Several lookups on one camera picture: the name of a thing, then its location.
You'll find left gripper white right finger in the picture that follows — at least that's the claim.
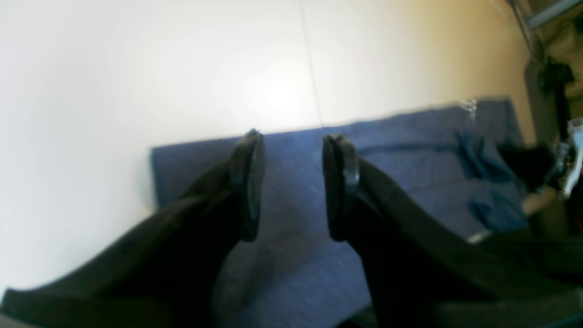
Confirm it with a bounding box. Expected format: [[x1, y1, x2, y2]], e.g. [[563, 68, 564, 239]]
[[322, 134, 582, 328]]

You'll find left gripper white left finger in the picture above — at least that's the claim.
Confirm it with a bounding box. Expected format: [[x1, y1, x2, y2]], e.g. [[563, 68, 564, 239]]
[[1, 129, 265, 328]]

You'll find blue-grey T-shirt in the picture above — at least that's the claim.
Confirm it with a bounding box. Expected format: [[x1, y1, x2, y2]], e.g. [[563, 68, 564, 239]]
[[149, 97, 531, 328]]

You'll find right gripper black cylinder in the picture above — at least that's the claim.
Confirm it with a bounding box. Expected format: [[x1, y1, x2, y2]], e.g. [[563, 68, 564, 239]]
[[498, 118, 583, 196]]

